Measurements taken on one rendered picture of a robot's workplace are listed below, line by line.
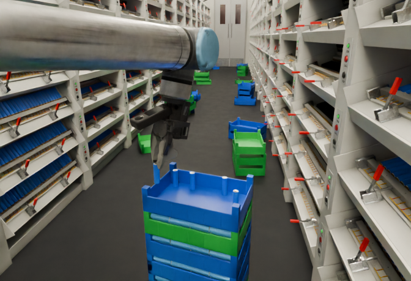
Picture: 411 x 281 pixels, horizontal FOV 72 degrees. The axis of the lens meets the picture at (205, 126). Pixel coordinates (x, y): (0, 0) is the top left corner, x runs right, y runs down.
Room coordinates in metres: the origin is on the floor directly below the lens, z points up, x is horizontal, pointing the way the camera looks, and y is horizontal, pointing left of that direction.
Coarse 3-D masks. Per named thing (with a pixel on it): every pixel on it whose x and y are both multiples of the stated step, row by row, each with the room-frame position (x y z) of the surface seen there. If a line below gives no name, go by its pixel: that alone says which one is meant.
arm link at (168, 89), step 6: (162, 84) 0.80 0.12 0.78; (168, 84) 0.78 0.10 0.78; (174, 84) 0.78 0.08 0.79; (180, 84) 0.78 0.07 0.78; (186, 84) 0.79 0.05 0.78; (162, 90) 0.79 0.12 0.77; (168, 90) 0.78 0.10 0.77; (174, 90) 0.78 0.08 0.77; (180, 90) 0.78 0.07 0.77; (186, 90) 0.79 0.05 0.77; (168, 96) 0.78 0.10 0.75; (174, 96) 0.77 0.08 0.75; (180, 96) 0.78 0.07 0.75; (186, 96) 0.79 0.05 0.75
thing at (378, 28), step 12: (384, 0) 0.73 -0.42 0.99; (396, 0) 0.73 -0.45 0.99; (408, 0) 0.57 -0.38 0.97; (360, 12) 0.74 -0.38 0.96; (372, 12) 0.73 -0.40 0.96; (384, 12) 0.71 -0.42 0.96; (396, 12) 0.57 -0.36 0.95; (408, 12) 0.57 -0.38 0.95; (360, 24) 0.74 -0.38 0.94; (372, 24) 0.70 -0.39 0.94; (384, 24) 0.63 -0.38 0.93; (396, 24) 0.57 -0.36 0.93; (408, 24) 0.53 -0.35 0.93; (372, 36) 0.67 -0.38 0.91; (384, 36) 0.62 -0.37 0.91; (396, 36) 0.57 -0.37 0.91; (408, 36) 0.53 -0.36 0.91; (408, 48) 0.54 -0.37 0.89
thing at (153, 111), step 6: (156, 108) 0.78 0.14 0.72; (162, 108) 0.78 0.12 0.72; (168, 108) 0.78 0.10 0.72; (144, 114) 0.76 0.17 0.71; (150, 114) 0.75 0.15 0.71; (156, 114) 0.75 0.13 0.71; (162, 114) 0.76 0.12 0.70; (168, 114) 0.78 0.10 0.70; (132, 120) 0.74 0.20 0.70; (138, 120) 0.73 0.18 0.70; (144, 120) 0.73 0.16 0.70; (150, 120) 0.74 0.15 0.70; (156, 120) 0.75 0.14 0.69; (132, 126) 0.74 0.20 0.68; (138, 126) 0.72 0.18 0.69; (144, 126) 0.73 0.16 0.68
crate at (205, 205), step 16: (208, 176) 0.89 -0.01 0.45; (144, 192) 0.75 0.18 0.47; (160, 192) 0.85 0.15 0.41; (176, 192) 0.86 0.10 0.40; (192, 192) 0.86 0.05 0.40; (208, 192) 0.86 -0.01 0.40; (240, 192) 0.85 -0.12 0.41; (144, 208) 0.76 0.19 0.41; (160, 208) 0.74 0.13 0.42; (176, 208) 0.72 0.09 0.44; (192, 208) 0.70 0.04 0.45; (208, 208) 0.76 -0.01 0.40; (224, 208) 0.76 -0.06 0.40; (240, 208) 0.69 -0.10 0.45; (208, 224) 0.68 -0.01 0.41; (224, 224) 0.67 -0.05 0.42; (240, 224) 0.68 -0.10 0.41
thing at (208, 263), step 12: (156, 252) 0.74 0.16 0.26; (168, 252) 0.73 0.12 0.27; (180, 252) 0.71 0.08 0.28; (192, 252) 0.70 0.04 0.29; (240, 252) 0.70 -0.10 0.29; (192, 264) 0.70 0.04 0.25; (204, 264) 0.69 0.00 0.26; (216, 264) 0.67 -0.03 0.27; (228, 264) 0.66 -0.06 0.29; (240, 264) 0.70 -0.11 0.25; (228, 276) 0.66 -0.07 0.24
